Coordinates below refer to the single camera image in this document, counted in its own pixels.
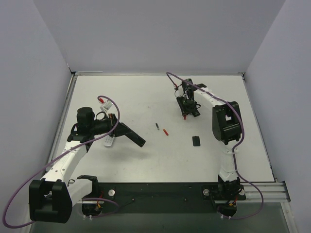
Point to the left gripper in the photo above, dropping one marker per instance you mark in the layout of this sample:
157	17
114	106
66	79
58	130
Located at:
116	127

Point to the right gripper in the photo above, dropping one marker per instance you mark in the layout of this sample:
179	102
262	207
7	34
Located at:
188	108

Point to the wide black remote control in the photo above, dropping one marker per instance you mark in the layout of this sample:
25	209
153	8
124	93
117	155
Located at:
133	136

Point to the white remote control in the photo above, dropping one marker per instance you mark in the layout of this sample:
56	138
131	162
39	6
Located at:
108	141

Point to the black battery cover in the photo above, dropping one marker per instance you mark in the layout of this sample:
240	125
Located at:
196	141

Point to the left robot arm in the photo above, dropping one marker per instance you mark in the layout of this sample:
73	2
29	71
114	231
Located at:
50	199

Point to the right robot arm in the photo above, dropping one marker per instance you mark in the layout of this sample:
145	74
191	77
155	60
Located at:
226	127

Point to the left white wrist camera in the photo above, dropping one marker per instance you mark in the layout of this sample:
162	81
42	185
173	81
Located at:
105	104

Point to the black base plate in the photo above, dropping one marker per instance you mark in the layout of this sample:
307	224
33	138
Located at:
164	198

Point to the aluminium front rail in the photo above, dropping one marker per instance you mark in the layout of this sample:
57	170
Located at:
267	192

